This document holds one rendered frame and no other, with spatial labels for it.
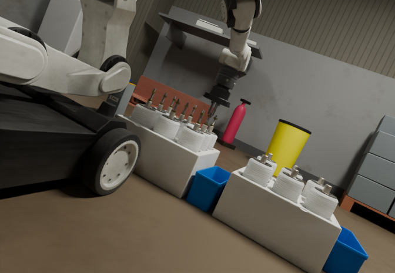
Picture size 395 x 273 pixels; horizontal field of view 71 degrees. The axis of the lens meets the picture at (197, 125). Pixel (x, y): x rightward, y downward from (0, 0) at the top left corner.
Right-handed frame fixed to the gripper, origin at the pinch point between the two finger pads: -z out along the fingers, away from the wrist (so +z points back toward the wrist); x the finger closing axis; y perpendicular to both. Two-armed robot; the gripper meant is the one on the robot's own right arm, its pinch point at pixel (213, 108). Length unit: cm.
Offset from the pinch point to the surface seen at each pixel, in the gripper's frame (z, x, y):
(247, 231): -34, -25, 31
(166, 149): -21.6, 12.1, 16.0
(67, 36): 10, 163, -225
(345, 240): -28, -75, 13
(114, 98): -13.7, 41.5, -5.3
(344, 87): 95, -174, -219
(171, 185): -33.1, 4.8, 19.0
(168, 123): -12.6, 15.2, 11.1
